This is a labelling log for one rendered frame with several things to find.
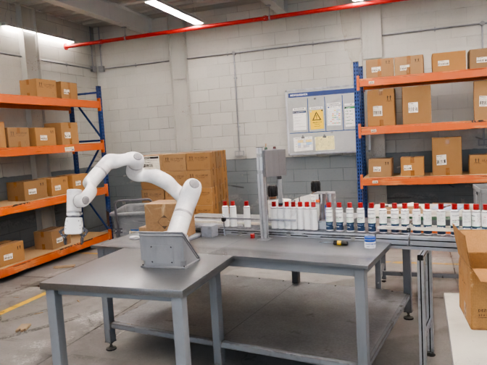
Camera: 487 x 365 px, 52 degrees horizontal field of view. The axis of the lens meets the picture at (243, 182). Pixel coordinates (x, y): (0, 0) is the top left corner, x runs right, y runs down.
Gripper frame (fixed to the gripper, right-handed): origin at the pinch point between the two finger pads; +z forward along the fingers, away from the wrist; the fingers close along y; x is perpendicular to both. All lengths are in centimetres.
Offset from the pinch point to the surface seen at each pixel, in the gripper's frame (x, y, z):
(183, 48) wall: -519, -36, -310
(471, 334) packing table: 109, -179, 35
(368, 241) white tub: -12, -179, 3
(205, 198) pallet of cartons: -405, -71, -48
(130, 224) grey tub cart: -279, 12, -13
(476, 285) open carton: 109, -182, 17
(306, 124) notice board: -461, -229, -165
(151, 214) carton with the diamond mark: -78, -36, -18
